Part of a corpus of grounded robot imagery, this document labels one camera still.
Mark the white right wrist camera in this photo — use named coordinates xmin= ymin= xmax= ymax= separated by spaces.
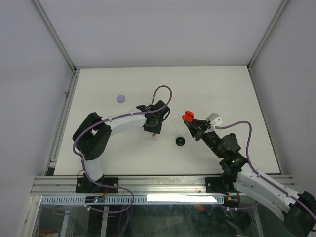
xmin=206 ymin=113 xmax=223 ymax=132

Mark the white slotted cable duct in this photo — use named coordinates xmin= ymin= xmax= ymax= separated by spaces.
xmin=41 ymin=194 xmax=224 ymax=206

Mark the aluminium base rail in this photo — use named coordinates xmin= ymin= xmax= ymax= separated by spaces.
xmin=31 ymin=175 xmax=221 ymax=195

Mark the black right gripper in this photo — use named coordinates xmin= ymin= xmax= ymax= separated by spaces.
xmin=185 ymin=118 xmax=223 ymax=158

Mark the aluminium corner frame post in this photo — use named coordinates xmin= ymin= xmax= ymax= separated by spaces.
xmin=247 ymin=0 xmax=290 ymax=71

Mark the left aluminium frame post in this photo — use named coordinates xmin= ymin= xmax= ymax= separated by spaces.
xmin=30 ymin=0 xmax=77 ymax=73

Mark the orange round charging case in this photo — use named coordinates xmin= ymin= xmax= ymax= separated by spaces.
xmin=182 ymin=111 xmax=194 ymax=123

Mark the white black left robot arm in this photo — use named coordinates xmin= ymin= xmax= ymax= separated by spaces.
xmin=72 ymin=100 xmax=170 ymax=192

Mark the lilac round charging case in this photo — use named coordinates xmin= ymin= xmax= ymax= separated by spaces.
xmin=117 ymin=95 xmax=126 ymax=103

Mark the black round charging case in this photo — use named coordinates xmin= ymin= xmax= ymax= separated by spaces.
xmin=175 ymin=136 xmax=186 ymax=146

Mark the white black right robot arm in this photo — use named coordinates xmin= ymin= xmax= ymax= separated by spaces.
xmin=183 ymin=118 xmax=316 ymax=237

